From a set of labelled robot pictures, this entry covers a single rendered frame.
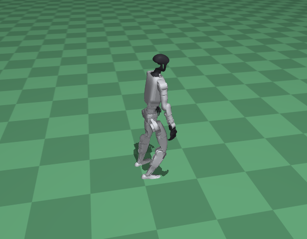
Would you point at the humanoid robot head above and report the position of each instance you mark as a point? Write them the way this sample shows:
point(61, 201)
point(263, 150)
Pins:
point(161, 60)

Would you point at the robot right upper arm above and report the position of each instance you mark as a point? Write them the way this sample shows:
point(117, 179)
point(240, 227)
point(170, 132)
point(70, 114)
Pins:
point(162, 88)

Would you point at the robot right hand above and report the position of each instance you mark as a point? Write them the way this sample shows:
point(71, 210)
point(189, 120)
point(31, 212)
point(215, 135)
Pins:
point(172, 132)

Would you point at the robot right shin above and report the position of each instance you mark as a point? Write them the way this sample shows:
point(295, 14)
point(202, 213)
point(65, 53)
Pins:
point(155, 162)

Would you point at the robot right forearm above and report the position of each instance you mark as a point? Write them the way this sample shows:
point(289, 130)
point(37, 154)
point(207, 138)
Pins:
point(168, 115)

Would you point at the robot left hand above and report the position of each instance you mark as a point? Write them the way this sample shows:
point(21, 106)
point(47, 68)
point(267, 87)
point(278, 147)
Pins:
point(158, 110)

